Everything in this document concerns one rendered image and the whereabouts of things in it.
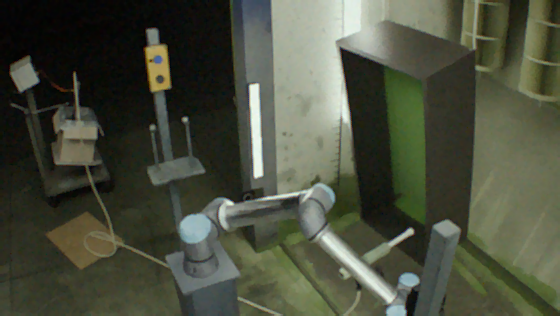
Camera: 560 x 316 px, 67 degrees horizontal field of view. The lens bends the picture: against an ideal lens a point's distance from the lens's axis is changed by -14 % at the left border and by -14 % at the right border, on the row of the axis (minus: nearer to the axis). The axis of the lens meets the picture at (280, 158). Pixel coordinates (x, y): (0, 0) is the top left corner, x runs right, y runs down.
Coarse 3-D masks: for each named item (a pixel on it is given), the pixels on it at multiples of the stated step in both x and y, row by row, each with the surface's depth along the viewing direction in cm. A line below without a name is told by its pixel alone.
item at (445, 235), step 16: (448, 224) 104; (432, 240) 105; (448, 240) 102; (432, 256) 107; (448, 256) 105; (432, 272) 108; (448, 272) 108; (432, 288) 109; (416, 304) 116; (432, 304) 112
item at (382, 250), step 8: (408, 232) 248; (392, 240) 245; (400, 240) 245; (376, 248) 240; (384, 248) 239; (368, 256) 235; (376, 256) 236; (344, 272) 228; (344, 280) 229; (360, 288) 243
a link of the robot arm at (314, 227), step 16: (304, 208) 200; (320, 208) 200; (304, 224) 197; (320, 224) 195; (320, 240) 197; (336, 240) 197; (336, 256) 197; (352, 256) 196; (352, 272) 197; (368, 272) 196; (368, 288) 197; (384, 288) 196; (384, 304) 197; (400, 304) 195
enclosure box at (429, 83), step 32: (384, 32) 231; (416, 32) 225; (352, 64) 246; (384, 64) 209; (416, 64) 199; (448, 64) 194; (352, 96) 255; (384, 96) 268; (416, 96) 254; (448, 96) 202; (352, 128) 265; (384, 128) 279; (416, 128) 268; (448, 128) 212; (384, 160) 291; (416, 160) 282; (448, 160) 223; (384, 192) 305; (416, 192) 297; (448, 192) 235; (384, 224) 294; (416, 224) 288; (416, 256) 268
